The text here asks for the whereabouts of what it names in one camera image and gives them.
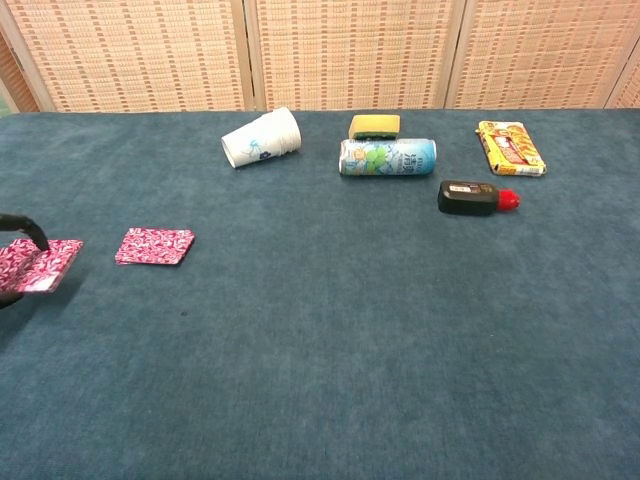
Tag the pink patterned packet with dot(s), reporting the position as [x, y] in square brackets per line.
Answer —
[40, 270]
[155, 246]

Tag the woven bamboo screen panel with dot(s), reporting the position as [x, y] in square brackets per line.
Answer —
[135, 55]
[630, 90]
[545, 55]
[355, 55]

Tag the light blue beverage can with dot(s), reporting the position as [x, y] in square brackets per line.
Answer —
[385, 157]

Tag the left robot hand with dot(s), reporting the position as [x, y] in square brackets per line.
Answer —
[20, 222]

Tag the brown woven screen panel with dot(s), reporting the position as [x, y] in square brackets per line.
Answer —
[15, 80]

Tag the blue table cloth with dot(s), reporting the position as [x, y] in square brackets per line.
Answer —
[320, 350]

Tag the yellow sponge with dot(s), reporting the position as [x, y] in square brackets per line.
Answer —
[375, 125]

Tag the white paper cup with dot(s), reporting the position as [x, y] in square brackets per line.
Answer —
[260, 140]

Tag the black bottle red cap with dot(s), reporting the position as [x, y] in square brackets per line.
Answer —
[465, 197]

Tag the yellow snack package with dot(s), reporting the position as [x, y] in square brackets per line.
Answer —
[512, 147]

